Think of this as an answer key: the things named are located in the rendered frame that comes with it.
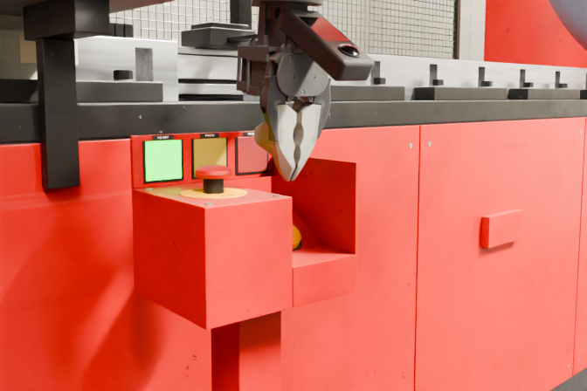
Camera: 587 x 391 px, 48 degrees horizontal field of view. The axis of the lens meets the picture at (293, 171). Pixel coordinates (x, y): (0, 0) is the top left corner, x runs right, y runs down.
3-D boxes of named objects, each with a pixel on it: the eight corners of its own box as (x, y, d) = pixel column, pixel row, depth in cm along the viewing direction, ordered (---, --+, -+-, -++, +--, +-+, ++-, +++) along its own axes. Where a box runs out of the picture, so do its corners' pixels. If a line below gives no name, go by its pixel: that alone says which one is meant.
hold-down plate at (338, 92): (297, 101, 113) (297, 84, 113) (277, 101, 117) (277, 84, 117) (405, 100, 133) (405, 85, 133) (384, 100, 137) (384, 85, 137)
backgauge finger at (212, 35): (257, 41, 121) (257, 13, 120) (180, 49, 140) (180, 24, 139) (305, 44, 129) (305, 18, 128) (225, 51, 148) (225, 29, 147)
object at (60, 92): (81, 198, 70) (73, -8, 68) (30, 184, 81) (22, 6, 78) (115, 194, 73) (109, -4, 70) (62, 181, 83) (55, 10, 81)
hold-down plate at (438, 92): (434, 100, 140) (434, 86, 140) (414, 100, 144) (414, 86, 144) (507, 99, 160) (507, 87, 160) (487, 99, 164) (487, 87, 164)
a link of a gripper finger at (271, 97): (289, 138, 75) (293, 62, 74) (299, 140, 74) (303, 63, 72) (256, 140, 72) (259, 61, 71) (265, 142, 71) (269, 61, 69)
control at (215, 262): (206, 331, 63) (203, 143, 61) (134, 291, 75) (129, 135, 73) (356, 291, 75) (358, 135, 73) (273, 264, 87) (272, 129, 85)
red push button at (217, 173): (207, 203, 67) (206, 168, 67) (188, 198, 70) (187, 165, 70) (239, 199, 70) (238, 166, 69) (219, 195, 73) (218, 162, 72)
